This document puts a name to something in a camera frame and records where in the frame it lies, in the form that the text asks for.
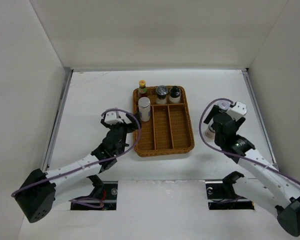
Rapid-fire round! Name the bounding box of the red spice jar white lid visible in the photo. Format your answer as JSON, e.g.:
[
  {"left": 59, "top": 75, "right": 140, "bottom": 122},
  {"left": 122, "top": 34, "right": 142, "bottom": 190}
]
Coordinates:
[{"left": 205, "top": 122, "right": 216, "bottom": 139}]

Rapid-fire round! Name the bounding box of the silver-lid white shaker bottle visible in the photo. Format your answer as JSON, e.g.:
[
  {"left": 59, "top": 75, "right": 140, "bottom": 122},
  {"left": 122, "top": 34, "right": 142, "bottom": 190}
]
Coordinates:
[{"left": 138, "top": 97, "right": 151, "bottom": 122}]

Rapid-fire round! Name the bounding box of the red sauce bottle yellow cap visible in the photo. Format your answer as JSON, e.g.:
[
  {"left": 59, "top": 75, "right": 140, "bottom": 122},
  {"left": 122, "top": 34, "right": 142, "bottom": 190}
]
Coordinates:
[{"left": 138, "top": 80, "right": 148, "bottom": 98}]

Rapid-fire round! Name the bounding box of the black-cap white spice bottle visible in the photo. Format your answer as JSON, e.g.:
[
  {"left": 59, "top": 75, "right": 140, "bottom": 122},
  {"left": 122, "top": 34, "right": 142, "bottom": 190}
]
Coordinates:
[{"left": 169, "top": 85, "right": 181, "bottom": 104}]

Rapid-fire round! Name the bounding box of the chrome-top pepper grinder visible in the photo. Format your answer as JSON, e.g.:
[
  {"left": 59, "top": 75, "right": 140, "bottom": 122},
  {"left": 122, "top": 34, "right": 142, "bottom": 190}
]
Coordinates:
[{"left": 155, "top": 85, "right": 169, "bottom": 105}]

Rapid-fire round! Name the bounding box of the dark spice jar white lid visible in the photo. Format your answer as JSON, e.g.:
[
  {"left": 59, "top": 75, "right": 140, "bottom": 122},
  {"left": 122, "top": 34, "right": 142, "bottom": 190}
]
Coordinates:
[{"left": 217, "top": 100, "right": 231, "bottom": 112}]

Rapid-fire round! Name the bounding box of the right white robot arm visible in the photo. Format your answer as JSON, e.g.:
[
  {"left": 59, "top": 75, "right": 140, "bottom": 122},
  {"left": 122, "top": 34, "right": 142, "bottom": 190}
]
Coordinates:
[{"left": 199, "top": 102, "right": 300, "bottom": 237}]

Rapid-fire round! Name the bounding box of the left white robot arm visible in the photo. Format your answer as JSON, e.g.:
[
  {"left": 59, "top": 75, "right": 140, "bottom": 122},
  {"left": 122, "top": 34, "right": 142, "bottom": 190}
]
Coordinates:
[{"left": 11, "top": 108, "right": 142, "bottom": 223}]

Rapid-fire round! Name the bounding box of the brown wicker divided tray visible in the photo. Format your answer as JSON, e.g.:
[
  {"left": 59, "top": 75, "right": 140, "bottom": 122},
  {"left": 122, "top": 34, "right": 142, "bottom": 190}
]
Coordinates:
[{"left": 134, "top": 86, "right": 195, "bottom": 157}]

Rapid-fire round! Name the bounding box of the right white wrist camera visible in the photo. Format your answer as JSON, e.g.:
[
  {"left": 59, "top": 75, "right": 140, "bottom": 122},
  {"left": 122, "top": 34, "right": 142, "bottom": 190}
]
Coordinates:
[{"left": 226, "top": 101, "right": 247, "bottom": 121}]

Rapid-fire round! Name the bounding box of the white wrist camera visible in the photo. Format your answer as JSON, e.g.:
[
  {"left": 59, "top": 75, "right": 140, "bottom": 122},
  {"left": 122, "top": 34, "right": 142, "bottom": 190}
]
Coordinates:
[
  {"left": 101, "top": 108, "right": 123, "bottom": 125},
  {"left": 226, "top": 101, "right": 247, "bottom": 121}
]

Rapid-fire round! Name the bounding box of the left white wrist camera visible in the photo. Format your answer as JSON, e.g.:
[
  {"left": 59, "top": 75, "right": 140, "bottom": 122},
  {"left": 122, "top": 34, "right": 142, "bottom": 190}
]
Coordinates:
[{"left": 101, "top": 108, "right": 123, "bottom": 125}]

